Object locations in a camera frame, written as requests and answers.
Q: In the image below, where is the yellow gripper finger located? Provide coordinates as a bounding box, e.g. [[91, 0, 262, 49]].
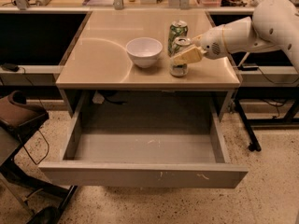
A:
[[172, 46, 206, 65]]

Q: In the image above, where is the brown office chair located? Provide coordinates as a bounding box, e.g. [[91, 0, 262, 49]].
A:
[[0, 91, 77, 224]]

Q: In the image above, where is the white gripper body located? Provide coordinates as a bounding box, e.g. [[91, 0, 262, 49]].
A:
[[192, 28, 226, 60]]

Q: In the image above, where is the black power adapter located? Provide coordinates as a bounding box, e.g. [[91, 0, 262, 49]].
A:
[[1, 63, 20, 72]]

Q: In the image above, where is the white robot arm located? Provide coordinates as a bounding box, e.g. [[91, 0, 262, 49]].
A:
[[171, 0, 299, 71]]

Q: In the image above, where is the white green 7up can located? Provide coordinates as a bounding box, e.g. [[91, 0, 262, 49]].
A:
[[170, 36, 191, 77]]

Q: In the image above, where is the dark green soda can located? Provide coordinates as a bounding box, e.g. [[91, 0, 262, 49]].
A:
[[167, 20, 188, 56]]

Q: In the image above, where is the beige top cabinet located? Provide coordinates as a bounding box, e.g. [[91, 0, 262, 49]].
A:
[[56, 8, 240, 113]]

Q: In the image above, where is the white stick with black base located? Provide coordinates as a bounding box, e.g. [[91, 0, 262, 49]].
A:
[[237, 52, 258, 71]]

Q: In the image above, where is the white bowl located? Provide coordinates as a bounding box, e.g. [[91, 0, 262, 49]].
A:
[[126, 37, 163, 68]]

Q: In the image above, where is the open grey top drawer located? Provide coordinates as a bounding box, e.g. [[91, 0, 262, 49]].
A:
[[39, 91, 248, 189]]

